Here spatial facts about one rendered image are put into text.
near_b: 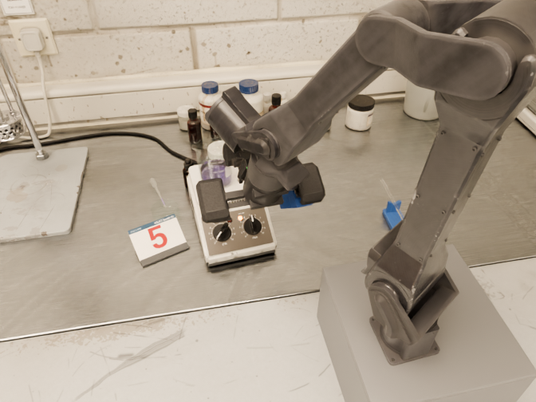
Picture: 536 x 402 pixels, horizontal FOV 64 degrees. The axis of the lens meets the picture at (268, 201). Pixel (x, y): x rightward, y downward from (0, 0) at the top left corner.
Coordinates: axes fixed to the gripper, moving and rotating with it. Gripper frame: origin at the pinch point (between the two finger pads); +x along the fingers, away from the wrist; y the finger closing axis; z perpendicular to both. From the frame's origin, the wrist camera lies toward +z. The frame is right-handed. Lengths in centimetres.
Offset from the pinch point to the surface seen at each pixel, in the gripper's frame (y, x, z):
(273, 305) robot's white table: 0.0, 6.7, -15.6
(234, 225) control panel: 2.9, 9.6, -0.1
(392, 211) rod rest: -28.9, 12.6, -2.5
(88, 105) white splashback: 29, 36, 46
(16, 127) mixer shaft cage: 39, 14, 29
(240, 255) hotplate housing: 3.0, 10.5, -5.5
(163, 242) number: 15.7, 14.7, 0.7
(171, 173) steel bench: 11.8, 27.3, 20.0
